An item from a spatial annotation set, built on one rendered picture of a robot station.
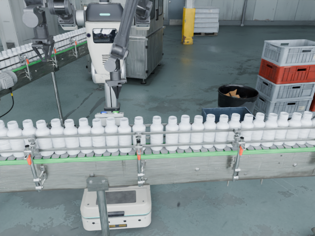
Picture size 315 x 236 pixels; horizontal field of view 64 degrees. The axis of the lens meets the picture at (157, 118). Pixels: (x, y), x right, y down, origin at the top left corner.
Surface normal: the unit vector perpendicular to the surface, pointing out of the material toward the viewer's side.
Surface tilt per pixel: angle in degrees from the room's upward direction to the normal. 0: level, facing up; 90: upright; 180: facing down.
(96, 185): 90
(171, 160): 90
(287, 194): 0
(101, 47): 90
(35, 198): 0
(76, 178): 90
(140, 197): 0
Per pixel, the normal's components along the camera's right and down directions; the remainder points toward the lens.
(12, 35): -0.23, 0.45
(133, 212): 0.09, 0.46
